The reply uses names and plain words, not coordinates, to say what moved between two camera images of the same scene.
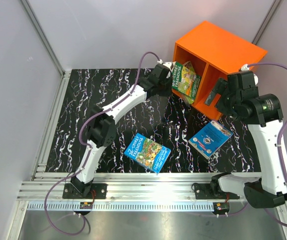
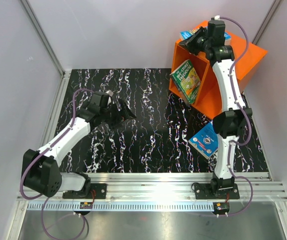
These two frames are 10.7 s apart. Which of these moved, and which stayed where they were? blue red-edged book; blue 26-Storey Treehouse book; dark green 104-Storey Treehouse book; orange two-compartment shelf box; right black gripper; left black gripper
Moved: blue 26-Storey Treehouse book; dark green 104-Storey Treehouse book; left black gripper; right black gripper
Stayed: blue red-edged book; orange two-compartment shelf box
